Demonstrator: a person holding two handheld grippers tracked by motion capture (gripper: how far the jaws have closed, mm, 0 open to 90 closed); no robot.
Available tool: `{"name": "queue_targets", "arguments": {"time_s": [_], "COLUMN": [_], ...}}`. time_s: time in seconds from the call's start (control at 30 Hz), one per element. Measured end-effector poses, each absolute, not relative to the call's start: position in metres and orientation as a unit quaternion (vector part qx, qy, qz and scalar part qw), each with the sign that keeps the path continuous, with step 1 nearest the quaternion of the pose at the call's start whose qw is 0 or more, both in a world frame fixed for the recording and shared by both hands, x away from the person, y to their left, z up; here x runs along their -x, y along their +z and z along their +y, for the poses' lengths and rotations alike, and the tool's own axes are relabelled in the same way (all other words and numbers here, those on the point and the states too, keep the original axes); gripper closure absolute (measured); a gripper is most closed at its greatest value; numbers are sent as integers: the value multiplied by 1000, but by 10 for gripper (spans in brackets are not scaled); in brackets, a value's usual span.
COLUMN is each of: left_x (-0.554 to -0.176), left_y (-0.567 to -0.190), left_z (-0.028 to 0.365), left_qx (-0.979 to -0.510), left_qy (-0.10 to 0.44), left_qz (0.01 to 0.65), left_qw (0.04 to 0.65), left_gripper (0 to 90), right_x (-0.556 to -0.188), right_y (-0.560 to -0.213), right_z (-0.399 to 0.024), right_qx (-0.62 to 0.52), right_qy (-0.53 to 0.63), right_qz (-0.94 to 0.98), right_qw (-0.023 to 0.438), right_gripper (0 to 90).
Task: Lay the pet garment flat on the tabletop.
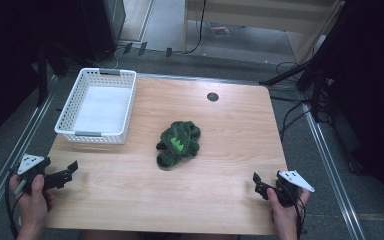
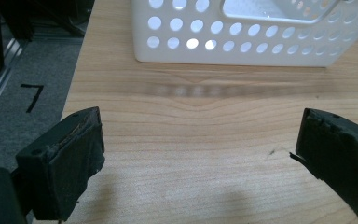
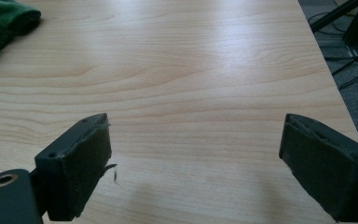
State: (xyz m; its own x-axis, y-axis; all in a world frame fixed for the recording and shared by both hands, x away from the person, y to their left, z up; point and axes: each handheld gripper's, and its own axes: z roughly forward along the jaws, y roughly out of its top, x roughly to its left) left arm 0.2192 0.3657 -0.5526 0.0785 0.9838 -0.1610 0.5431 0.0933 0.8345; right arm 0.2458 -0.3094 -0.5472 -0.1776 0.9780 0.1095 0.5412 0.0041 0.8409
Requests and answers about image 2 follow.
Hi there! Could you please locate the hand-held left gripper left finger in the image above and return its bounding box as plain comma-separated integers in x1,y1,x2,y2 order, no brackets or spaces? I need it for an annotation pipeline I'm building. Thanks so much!
15,105,106,222

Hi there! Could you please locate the white perforated plastic basket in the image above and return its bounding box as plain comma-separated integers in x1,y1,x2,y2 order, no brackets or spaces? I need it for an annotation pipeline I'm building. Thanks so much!
130,0,358,68

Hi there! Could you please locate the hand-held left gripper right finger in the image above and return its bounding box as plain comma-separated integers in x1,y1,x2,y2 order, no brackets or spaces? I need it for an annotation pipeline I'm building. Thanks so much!
289,107,358,224

